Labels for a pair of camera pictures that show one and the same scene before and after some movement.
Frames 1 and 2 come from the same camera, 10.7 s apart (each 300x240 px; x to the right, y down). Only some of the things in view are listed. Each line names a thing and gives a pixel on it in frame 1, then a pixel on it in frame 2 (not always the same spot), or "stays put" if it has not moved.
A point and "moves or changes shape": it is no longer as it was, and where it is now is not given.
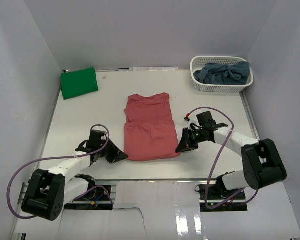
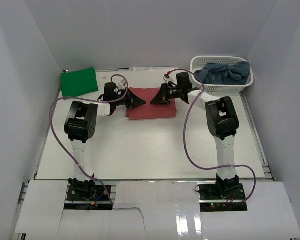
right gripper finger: x=185 y=144 -> x=161 y=97
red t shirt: x=149 y=131 moves or changes shape
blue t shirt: x=237 y=73 stays put
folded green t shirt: x=78 y=83 stays put
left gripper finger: x=112 y=154 -> x=133 y=101
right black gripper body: x=198 y=136 -> x=174 y=92
